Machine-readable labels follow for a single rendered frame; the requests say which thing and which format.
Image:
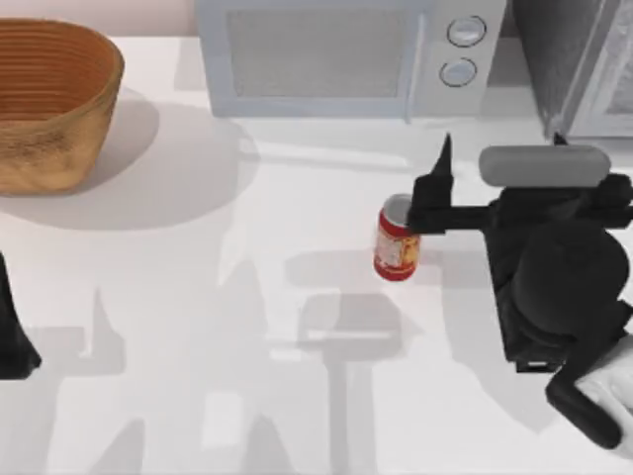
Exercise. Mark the pale microwave oven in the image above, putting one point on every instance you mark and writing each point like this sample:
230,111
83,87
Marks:
460,106

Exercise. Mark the woven wooden basket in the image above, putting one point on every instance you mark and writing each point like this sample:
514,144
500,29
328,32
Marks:
54,128

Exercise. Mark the microwave door with window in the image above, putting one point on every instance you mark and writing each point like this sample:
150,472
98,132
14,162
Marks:
316,54

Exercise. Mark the grey cabinet with dark inside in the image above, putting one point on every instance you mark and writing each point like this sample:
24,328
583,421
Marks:
544,59

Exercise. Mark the round microwave knob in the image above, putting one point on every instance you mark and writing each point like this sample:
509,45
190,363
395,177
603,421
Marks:
466,29
458,72

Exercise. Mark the red and white can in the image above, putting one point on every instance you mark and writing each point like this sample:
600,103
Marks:
393,247

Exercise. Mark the grey cabinet door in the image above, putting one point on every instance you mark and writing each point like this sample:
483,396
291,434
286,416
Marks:
605,89

